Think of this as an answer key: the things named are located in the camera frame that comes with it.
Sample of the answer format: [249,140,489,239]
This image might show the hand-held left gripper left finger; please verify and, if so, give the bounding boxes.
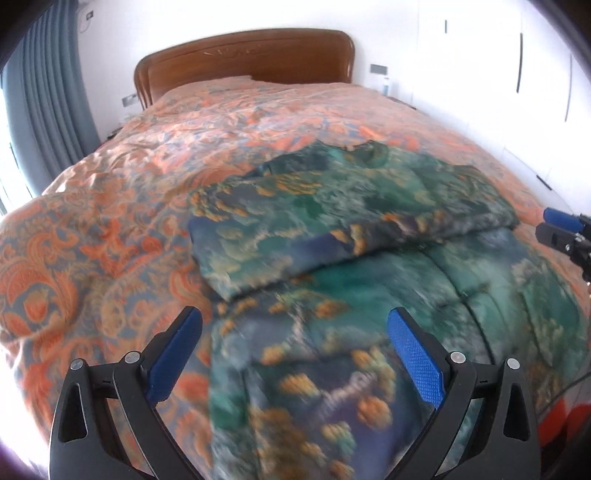
[48,307,203,480]

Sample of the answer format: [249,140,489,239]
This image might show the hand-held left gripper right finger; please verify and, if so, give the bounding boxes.
[388,308,540,480]

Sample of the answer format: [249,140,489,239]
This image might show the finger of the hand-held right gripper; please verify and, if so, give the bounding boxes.
[543,207,591,234]
[536,223,583,252]

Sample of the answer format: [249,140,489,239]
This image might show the green printed padded jacket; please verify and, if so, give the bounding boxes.
[187,141,591,480]

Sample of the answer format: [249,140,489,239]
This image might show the orange floral duvet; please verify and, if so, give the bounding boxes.
[0,76,591,480]

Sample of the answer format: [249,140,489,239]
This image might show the white wardrobe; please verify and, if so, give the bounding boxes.
[411,0,591,217]

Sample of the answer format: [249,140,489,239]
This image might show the grey-blue curtain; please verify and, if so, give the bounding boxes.
[0,0,101,217]

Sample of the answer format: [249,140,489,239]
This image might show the wooden headboard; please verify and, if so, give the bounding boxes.
[134,28,355,110]

